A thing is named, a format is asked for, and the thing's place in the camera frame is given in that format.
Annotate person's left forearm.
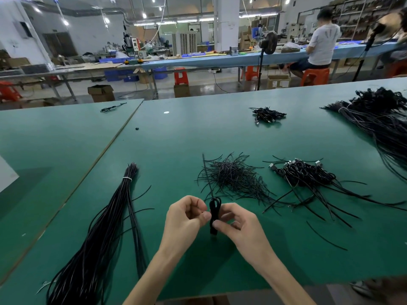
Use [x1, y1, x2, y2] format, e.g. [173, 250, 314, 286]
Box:
[124, 246, 187, 305]

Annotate person's left hand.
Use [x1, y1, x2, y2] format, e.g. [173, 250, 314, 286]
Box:
[159, 195, 212, 258]

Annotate person's right leg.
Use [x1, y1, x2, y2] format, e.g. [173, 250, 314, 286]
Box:
[353, 279, 407, 305]

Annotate large heap of black cables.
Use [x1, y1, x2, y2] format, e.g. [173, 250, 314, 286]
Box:
[322, 87, 407, 182]

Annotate long black cable bundle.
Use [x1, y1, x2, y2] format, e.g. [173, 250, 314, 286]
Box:
[46, 163, 153, 305]

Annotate person's brown shorts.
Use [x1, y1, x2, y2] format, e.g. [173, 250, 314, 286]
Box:
[184, 295, 230, 305]

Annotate pile of black wire ties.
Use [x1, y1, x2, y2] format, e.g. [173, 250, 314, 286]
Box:
[196, 152, 277, 206]

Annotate long blue workbench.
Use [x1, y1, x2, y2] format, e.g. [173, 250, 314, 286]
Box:
[134, 42, 398, 69]

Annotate black tripod stand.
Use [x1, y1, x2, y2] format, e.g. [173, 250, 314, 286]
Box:
[353, 22, 385, 82]

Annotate person's right hand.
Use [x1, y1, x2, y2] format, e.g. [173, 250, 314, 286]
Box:
[212, 202, 276, 274]

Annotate red plastic stool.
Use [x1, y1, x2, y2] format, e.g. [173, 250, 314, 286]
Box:
[173, 68, 190, 85]

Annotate small cable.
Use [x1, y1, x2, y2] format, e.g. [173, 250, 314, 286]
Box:
[100, 102, 127, 113]

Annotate black fan on stand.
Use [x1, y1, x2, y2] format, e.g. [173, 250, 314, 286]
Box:
[256, 30, 279, 91]

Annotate open cardboard box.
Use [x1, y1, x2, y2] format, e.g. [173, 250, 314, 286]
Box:
[88, 84, 116, 103]

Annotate loose black wire tie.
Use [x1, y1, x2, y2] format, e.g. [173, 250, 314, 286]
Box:
[307, 220, 348, 252]

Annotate small pile of knotted cables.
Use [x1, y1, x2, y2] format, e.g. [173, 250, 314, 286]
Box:
[250, 106, 287, 126]

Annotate large white box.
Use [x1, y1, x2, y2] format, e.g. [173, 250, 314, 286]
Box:
[0, 155, 20, 193]

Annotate small cardboard box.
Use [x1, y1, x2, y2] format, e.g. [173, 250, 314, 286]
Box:
[173, 83, 190, 98]

